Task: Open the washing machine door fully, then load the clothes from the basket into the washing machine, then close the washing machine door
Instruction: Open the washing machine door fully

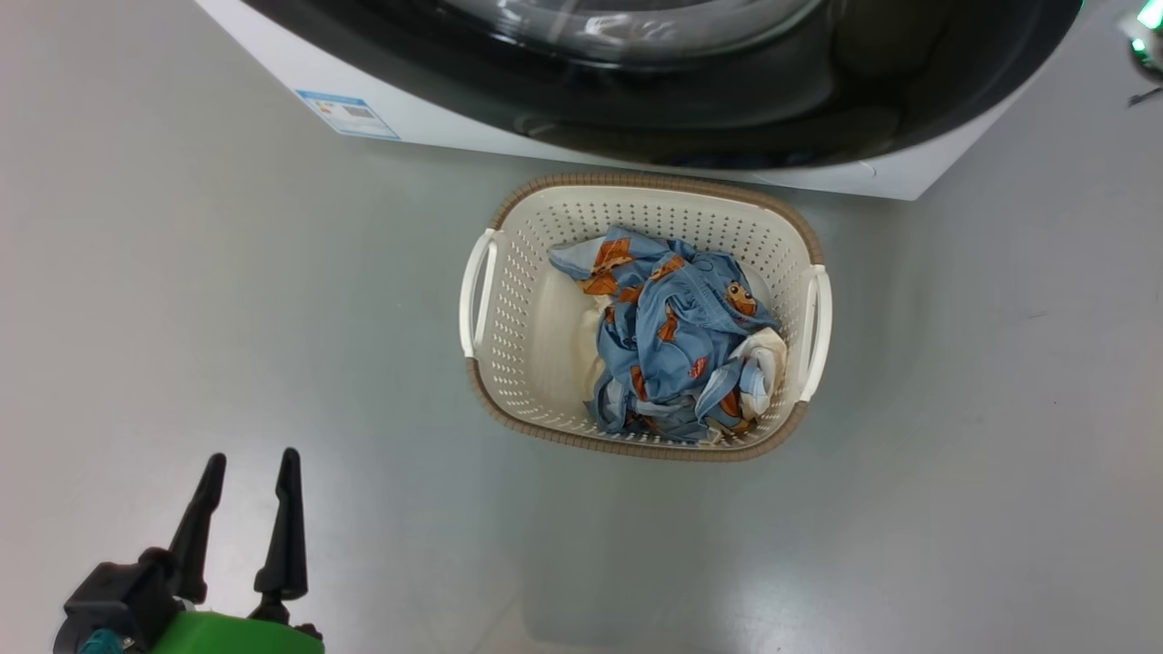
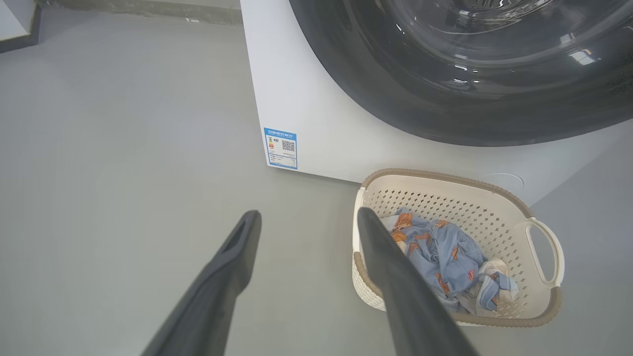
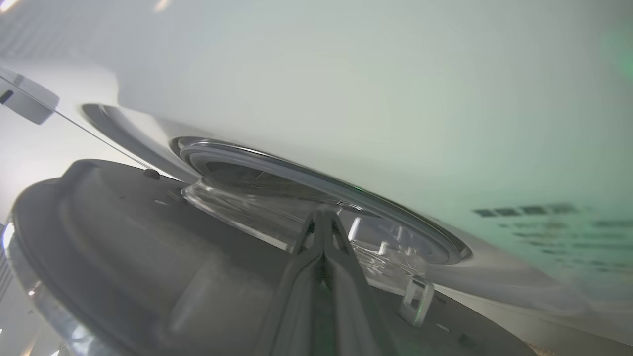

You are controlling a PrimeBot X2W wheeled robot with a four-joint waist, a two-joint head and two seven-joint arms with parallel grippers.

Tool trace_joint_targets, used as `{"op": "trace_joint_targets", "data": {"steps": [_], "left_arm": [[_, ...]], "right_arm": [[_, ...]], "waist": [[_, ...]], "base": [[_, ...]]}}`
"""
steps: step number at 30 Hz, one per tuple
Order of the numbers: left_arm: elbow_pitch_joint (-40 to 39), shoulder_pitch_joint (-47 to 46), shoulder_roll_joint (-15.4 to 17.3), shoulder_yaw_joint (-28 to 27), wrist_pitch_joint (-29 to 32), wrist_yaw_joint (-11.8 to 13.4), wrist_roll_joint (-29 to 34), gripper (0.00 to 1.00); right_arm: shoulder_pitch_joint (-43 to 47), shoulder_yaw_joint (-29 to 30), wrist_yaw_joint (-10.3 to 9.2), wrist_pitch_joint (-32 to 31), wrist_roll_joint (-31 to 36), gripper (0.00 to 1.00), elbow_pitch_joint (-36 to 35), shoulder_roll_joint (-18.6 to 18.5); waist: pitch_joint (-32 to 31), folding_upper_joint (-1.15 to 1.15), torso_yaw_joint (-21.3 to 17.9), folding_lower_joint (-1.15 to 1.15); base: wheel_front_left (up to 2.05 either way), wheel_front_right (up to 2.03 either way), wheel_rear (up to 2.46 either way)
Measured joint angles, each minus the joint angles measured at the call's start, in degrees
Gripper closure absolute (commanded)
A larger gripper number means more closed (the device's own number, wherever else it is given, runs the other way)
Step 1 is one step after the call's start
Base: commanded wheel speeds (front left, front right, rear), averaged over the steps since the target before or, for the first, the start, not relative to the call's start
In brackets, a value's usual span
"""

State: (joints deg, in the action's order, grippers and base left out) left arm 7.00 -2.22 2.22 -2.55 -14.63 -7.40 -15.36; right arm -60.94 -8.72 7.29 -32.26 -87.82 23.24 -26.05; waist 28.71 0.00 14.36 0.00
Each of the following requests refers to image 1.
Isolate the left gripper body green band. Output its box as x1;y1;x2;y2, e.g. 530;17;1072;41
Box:
53;548;325;654

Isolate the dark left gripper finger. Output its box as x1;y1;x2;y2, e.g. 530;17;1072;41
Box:
250;448;309;626
169;453;227;603

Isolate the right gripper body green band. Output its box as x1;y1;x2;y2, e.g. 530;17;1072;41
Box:
1119;0;1163;75

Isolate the black glass washing machine door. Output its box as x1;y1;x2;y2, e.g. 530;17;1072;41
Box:
241;0;1085;171

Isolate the blue garment with orange print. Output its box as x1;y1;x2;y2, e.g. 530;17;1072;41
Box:
548;227;691;301
589;253;784;446

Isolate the white garment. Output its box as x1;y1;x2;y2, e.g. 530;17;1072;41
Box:
578;295;789;414

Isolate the cream perforated laundry basket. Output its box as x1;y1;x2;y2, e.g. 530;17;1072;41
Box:
458;173;833;463

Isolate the white front-load washing machine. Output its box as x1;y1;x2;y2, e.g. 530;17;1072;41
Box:
194;0;1087;202

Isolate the blue white energy label sticker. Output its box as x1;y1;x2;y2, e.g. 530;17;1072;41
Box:
295;89;401;141

